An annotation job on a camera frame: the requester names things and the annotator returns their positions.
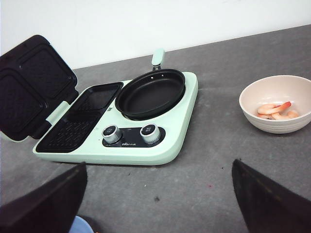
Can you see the silver control knob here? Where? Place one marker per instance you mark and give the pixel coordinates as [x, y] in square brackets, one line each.
[111, 134]
[150, 134]

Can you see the pale pink shrimp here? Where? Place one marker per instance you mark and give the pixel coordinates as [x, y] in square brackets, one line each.
[289, 115]

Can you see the left silver control knob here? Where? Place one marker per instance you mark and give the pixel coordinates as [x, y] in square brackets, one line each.
[111, 134]

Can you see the breakfast maker hinged lid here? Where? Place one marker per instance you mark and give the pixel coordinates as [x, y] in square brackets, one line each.
[34, 81]

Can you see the beige ribbed bowl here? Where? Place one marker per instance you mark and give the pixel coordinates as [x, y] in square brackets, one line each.
[278, 89]

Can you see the black round frying pan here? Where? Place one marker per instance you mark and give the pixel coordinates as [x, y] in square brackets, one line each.
[152, 94]

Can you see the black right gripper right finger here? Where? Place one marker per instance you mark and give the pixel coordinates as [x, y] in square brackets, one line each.
[266, 206]

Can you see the right silver control knob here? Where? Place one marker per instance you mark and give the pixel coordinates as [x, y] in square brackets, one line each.
[150, 134]

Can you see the mint green breakfast maker base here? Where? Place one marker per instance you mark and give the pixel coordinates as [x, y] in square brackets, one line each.
[78, 140]

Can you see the pink shrimp with red tail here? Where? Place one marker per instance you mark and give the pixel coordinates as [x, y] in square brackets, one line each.
[268, 109]

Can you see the blue ceramic plate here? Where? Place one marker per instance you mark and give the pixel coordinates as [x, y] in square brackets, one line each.
[79, 225]

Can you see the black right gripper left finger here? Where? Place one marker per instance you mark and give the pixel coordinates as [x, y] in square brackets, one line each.
[51, 208]

